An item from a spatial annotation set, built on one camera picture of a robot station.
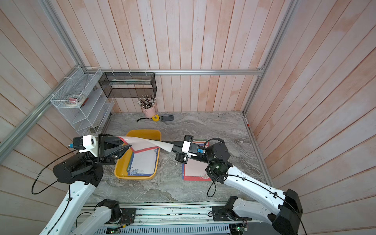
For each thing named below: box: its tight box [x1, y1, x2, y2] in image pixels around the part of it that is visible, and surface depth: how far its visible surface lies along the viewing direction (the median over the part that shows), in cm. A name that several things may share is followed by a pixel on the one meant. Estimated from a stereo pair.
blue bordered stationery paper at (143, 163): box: [127, 146, 160, 177], surface depth 90 cm
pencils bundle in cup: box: [136, 94, 157, 109], surface depth 113 cm
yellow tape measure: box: [151, 114, 161, 122], surface depth 117 cm
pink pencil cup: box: [140, 103, 157, 119], surface depth 114 cm
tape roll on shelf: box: [64, 94, 85, 107], surface depth 75 cm
